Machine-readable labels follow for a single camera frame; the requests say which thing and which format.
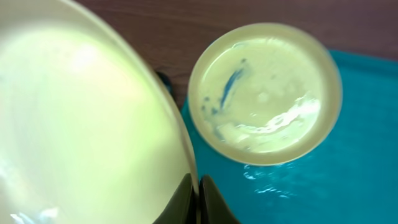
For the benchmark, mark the yellow plate with stain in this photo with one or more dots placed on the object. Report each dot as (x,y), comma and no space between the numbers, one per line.
(89,133)

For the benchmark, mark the yellow plate at back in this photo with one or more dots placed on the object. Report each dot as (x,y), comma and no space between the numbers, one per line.
(265,94)

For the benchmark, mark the large teal serving tray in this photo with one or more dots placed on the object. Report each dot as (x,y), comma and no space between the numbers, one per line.
(351,177)

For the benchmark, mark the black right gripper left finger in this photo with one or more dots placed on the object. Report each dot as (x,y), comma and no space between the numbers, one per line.
(178,203)

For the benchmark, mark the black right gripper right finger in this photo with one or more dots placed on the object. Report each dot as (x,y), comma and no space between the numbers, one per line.
(213,208)

